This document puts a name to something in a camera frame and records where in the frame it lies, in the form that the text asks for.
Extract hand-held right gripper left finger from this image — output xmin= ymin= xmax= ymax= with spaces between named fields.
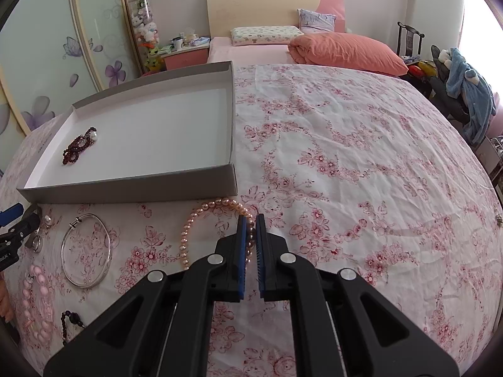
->
xmin=43 ymin=214 xmax=248 ymax=377

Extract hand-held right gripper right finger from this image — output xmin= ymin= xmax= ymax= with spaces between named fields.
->
xmin=255 ymin=214 xmax=460 ymax=377

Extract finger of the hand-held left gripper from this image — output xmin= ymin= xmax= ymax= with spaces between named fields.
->
xmin=0 ymin=214 xmax=42 ymax=245
xmin=0 ymin=203 xmax=24 ymax=227

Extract pink bead bracelet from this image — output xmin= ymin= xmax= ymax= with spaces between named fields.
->
xmin=21 ymin=264 xmax=55 ymax=343

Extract pink pearl necklace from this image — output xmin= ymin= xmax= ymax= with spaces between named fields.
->
xmin=180 ymin=198 xmax=256 ymax=271

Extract thin silver bangle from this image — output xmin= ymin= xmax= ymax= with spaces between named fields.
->
xmin=61 ymin=214 xmax=113 ymax=288

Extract black bead necklace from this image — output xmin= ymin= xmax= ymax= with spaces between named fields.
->
xmin=60 ymin=310 xmax=86 ymax=347

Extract grey cardboard box tray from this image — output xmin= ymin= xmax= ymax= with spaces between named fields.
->
xmin=16 ymin=61 xmax=239 ymax=205

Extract person's left hand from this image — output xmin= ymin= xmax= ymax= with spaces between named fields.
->
xmin=0 ymin=278 xmax=12 ymax=320

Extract pink floral bed sheet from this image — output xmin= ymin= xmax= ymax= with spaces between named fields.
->
xmin=0 ymin=63 xmax=503 ymax=377

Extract flower print wardrobe doors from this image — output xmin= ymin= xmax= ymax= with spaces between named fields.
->
xmin=0 ymin=0 xmax=144 ymax=136

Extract pink nightstand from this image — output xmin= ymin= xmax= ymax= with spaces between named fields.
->
xmin=162 ymin=44 xmax=209 ymax=72

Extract pink mattress sheet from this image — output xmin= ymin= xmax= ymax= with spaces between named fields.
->
xmin=207 ymin=36 xmax=296 ymax=64

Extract cream patterned pillow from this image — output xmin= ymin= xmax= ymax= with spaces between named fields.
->
xmin=230 ymin=25 xmax=305 ymax=46

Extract orange duvet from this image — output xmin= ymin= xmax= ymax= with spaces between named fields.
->
xmin=288 ymin=31 xmax=409 ymax=76

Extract clear tube of plush toys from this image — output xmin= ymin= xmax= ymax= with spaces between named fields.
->
xmin=129 ymin=0 xmax=161 ymax=75

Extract lilac small pillow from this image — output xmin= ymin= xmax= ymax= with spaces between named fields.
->
xmin=297 ymin=8 xmax=337 ymax=33

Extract wooden bed headboard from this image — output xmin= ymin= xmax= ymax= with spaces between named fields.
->
xmin=206 ymin=0 xmax=346 ymax=39

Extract dark wooden chair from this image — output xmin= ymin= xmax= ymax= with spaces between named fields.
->
xmin=396 ymin=21 xmax=426 ymax=59

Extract blue plush robe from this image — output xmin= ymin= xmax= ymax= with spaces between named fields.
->
xmin=446 ymin=47 xmax=494 ymax=144

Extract dark red bead bracelet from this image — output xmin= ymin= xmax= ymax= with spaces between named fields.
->
xmin=62 ymin=126 xmax=98 ymax=166

